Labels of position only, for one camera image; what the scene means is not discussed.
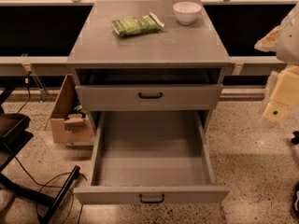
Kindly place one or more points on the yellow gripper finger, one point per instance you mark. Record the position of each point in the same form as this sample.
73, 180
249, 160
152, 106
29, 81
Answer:
281, 94
269, 42

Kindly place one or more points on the green jalapeno chip bag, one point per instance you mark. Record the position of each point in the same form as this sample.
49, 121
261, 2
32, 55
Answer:
145, 24

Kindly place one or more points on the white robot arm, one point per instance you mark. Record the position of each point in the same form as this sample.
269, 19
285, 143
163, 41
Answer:
288, 39

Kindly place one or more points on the grey drawer cabinet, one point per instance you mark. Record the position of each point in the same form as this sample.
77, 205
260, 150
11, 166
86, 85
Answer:
176, 55

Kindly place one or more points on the grey open lower drawer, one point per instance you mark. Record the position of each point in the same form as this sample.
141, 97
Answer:
163, 152

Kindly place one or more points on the white ceramic bowl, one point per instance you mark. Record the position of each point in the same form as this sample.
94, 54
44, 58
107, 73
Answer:
186, 12

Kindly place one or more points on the brown cardboard box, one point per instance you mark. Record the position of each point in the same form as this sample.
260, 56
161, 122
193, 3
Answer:
68, 125

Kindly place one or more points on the grey metal railing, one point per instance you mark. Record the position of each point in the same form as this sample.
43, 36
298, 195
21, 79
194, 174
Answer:
56, 66

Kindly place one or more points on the black office chair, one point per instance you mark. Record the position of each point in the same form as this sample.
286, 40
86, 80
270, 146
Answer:
41, 165

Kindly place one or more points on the black upper drawer handle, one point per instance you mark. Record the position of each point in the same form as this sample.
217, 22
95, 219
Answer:
145, 96

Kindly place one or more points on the black drawer handle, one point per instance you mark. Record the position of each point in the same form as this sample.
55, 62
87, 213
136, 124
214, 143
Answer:
151, 199
145, 96

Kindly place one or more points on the black lower drawer handle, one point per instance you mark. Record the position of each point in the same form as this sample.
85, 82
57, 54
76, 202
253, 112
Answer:
151, 199

